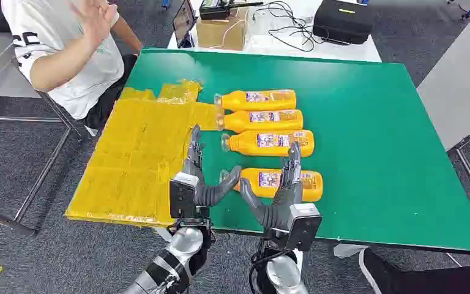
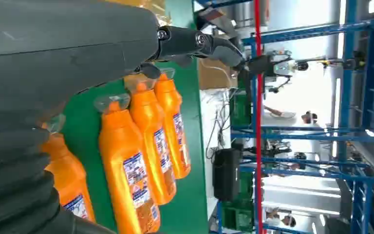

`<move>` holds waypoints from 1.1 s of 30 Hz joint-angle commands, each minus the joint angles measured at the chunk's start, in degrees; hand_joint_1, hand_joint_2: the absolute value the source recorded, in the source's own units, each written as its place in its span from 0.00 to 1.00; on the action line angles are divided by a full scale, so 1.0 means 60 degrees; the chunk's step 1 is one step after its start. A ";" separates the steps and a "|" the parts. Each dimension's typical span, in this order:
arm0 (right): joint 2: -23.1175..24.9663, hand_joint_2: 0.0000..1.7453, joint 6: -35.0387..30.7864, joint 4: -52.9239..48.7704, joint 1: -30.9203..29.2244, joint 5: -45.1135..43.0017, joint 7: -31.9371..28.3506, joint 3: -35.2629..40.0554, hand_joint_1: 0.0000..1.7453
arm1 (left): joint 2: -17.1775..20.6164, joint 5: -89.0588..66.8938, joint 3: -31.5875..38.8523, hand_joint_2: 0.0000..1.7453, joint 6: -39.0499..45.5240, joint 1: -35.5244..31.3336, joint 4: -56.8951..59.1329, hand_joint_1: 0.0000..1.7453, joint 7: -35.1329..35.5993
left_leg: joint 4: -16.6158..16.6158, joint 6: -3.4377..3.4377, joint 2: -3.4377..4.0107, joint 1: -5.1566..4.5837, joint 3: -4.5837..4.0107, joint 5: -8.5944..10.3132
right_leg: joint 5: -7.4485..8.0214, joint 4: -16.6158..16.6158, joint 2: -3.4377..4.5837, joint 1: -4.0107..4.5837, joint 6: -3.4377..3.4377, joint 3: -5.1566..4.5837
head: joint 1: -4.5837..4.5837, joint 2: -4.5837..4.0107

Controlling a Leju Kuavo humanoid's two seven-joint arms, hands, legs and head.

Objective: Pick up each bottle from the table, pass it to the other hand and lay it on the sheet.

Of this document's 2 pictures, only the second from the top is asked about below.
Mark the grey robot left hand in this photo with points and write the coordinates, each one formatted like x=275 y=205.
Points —
x=61 y=48

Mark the orange detergent bottle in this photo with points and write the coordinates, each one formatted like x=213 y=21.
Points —
x=174 y=129
x=125 y=168
x=151 y=129
x=67 y=181

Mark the ribbed grey robot left arm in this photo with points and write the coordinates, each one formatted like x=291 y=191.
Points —
x=12 y=174

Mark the yellow sheet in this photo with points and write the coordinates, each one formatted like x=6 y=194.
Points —
x=148 y=4

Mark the brown cardboard box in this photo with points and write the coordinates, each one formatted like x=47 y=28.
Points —
x=212 y=77

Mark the green plastic crate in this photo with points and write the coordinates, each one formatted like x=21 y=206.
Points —
x=240 y=109
x=238 y=216

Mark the black box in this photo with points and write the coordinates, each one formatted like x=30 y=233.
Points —
x=225 y=174

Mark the red vertical pole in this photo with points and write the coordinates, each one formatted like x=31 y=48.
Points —
x=258 y=129

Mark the background humanoid robot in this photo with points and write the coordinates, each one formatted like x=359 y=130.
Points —
x=277 y=66

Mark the person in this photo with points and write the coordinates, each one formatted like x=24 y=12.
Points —
x=280 y=219
x=303 y=117

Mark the blue metal rack frame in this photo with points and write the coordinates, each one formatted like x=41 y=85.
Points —
x=348 y=97

